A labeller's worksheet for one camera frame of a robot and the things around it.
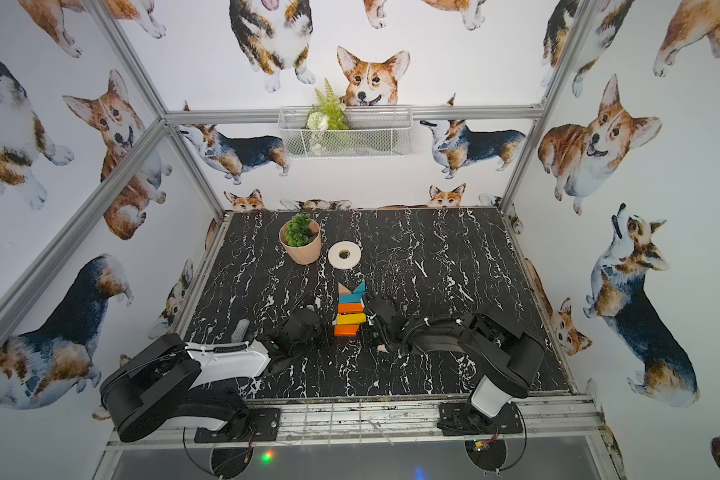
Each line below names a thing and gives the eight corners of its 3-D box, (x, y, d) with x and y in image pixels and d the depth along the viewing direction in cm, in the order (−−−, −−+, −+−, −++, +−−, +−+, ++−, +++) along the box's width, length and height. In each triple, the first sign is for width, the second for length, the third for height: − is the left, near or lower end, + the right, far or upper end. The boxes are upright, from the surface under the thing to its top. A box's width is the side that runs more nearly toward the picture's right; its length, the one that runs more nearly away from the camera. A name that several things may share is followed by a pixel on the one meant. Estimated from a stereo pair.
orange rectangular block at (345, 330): (334, 336, 91) (333, 333, 89) (335, 327, 93) (334, 324, 91) (357, 336, 91) (357, 333, 89) (358, 327, 93) (358, 324, 91)
